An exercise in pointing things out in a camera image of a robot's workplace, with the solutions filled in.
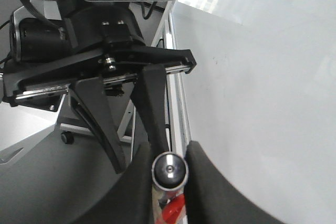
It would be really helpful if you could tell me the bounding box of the white perforated stand frame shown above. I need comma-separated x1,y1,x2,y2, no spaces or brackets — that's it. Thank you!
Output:
60,0,190,156

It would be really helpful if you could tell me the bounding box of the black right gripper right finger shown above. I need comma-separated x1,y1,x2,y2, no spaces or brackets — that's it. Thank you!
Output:
184,141,282,223

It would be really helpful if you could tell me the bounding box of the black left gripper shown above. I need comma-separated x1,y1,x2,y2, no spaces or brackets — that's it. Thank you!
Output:
3,5,196,174

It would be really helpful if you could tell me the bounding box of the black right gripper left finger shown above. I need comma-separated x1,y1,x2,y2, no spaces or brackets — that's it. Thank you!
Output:
73,142,152,223

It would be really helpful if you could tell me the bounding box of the red magnet taped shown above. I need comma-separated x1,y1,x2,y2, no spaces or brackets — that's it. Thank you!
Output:
155,193,186,224

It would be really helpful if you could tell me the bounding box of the white black whiteboard marker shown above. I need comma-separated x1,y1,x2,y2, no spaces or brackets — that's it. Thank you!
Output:
151,152,189,223

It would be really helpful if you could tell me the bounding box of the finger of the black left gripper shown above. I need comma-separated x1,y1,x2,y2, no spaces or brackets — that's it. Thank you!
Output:
131,64,169,153

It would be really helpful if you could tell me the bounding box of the white whiteboard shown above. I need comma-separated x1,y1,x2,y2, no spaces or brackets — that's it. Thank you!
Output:
172,0,335,223

